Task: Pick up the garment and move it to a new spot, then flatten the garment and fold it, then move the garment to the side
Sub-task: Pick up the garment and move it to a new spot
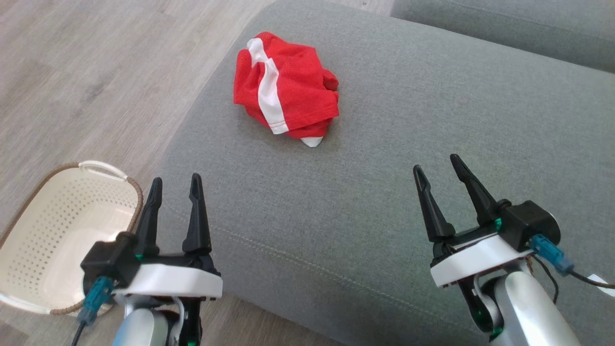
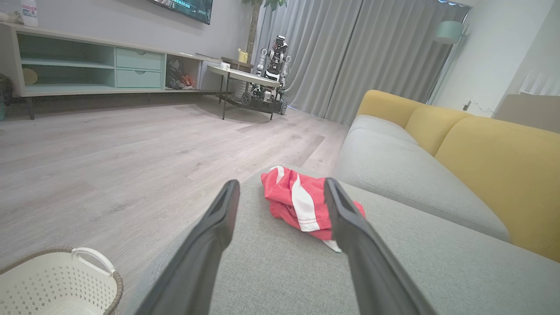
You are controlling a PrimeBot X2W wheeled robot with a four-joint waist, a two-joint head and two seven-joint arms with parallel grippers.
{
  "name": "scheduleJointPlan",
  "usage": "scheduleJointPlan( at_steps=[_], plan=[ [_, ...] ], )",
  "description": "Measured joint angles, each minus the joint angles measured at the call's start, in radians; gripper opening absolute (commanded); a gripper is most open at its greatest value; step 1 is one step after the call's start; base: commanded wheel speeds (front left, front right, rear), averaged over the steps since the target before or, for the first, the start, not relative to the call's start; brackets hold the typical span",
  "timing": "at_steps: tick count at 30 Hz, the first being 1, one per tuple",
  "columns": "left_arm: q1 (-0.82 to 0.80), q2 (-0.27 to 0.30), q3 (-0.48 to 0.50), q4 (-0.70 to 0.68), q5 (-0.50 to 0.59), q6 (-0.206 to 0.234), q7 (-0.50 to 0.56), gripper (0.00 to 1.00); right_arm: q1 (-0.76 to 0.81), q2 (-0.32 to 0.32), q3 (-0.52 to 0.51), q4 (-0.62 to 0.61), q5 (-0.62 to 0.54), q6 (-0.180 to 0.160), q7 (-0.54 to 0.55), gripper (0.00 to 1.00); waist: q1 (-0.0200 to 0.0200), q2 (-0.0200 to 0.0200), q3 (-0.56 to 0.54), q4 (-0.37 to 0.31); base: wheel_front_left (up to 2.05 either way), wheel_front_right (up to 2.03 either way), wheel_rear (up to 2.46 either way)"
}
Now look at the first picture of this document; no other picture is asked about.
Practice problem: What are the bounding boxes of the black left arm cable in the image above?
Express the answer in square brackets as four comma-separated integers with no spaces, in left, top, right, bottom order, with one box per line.
[71,276,115,346]

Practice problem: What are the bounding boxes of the white right cable tag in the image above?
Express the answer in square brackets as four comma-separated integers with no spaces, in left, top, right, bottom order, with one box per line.
[587,273,615,297]

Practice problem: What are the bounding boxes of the cream perforated laundry basket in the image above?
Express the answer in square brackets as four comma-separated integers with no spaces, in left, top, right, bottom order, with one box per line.
[0,161,145,316]

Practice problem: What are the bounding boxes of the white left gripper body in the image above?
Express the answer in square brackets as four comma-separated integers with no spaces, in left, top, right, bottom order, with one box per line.
[113,252,224,300]

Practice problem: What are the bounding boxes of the grey sofa back cushion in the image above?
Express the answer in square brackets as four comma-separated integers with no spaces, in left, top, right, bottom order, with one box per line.
[392,0,615,74]

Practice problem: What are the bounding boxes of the red shorts with white stripe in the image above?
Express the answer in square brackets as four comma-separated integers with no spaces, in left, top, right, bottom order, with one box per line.
[233,31,340,148]

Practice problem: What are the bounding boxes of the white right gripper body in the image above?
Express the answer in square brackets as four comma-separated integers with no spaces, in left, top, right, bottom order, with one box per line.
[430,226,534,289]

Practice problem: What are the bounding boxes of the grey fabric sofa seat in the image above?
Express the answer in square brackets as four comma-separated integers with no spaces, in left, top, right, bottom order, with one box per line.
[154,0,615,346]

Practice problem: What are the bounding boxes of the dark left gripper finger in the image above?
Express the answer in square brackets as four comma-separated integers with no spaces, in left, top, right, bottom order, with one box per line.
[134,177,163,258]
[182,173,212,255]

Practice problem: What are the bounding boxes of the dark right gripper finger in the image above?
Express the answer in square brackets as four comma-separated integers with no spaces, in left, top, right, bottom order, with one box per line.
[450,154,501,226]
[413,165,456,242]

